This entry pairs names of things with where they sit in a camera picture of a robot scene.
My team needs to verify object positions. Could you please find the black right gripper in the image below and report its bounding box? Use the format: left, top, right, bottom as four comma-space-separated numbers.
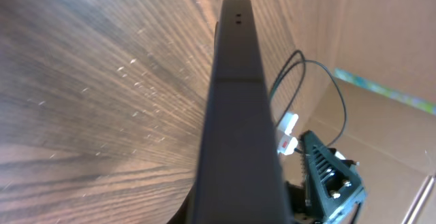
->
285, 130, 367, 223

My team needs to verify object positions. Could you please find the blue Galaxy smartphone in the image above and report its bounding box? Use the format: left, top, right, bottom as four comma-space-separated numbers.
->
166, 0, 294, 224

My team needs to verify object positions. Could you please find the black charging cable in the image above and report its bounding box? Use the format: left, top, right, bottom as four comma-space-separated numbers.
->
268, 49, 347, 148

